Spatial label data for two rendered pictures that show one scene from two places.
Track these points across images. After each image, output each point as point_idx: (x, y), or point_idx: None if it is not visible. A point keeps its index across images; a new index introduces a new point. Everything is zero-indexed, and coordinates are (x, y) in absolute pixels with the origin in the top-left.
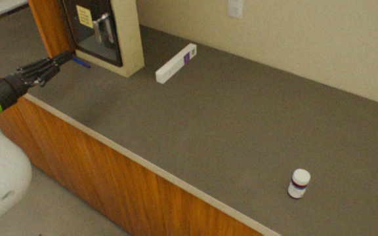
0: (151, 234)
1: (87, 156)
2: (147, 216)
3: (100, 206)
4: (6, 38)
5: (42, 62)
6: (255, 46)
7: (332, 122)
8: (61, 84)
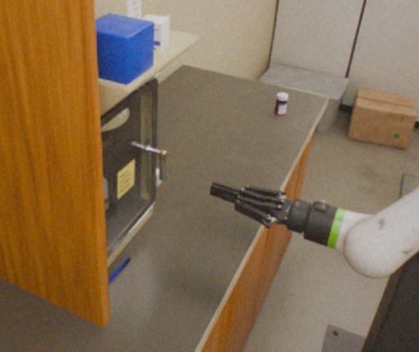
0: (245, 325)
1: (224, 323)
2: (250, 295)
3: None
4: None
5: (247, 199)
6: None
7: (201, 93)
8: (176, 285)
